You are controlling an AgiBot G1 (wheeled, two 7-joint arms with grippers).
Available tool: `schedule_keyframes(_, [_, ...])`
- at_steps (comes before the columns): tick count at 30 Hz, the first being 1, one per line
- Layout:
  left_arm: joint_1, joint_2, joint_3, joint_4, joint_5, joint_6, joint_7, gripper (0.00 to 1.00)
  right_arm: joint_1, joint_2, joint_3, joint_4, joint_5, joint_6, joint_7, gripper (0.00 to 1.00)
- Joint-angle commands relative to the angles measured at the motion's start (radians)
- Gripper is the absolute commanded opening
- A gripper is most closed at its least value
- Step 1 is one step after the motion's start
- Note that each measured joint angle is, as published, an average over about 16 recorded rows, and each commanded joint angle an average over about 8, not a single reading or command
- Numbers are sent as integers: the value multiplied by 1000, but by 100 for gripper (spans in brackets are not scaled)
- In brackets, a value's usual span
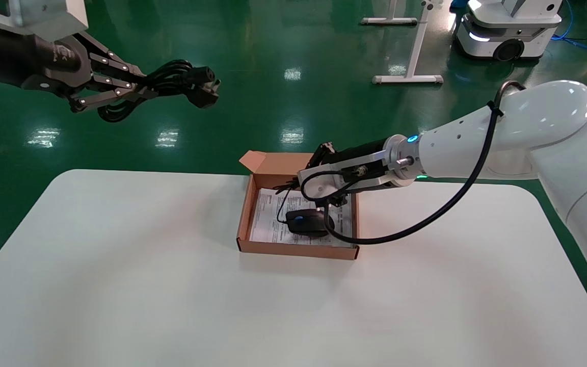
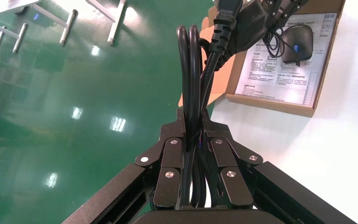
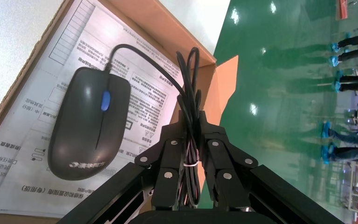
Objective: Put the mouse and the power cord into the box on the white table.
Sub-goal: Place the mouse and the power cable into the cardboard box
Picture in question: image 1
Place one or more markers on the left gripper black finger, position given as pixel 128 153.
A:
pixel 117 62
pixel 120 97

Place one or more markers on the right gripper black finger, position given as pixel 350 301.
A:
pixel 331 200
pixel 287 186

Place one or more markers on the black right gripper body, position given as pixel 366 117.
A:
pixel 323 153

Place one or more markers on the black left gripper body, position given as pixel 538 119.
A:
pixel 77 76

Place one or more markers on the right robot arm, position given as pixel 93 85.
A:
pixel 553 112

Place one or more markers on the open brown cardboard box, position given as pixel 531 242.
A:
pixel 273 165

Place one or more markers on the printed white paper sheet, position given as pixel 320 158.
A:
pixel 265 224

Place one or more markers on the white wheeled mobile robot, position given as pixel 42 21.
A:
pixel 502 25

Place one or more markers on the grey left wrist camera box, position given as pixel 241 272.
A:
pixel 44 15

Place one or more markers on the white desk leg frame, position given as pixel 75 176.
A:
pixel 390 20
pixel 416 51

